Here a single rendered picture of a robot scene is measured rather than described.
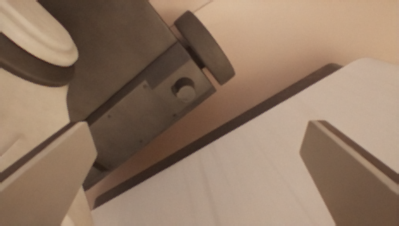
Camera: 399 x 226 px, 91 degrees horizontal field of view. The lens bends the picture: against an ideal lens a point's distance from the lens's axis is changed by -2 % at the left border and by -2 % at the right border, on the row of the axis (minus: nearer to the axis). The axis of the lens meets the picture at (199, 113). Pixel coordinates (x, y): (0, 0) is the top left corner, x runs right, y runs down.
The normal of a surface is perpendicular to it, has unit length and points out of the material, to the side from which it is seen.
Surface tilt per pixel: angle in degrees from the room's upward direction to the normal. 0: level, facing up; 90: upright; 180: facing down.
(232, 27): 0
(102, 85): 0
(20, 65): 49
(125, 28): 0
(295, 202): 90
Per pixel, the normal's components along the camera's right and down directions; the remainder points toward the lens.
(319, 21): 0.20, 0.48
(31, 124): 0.79, -0.60
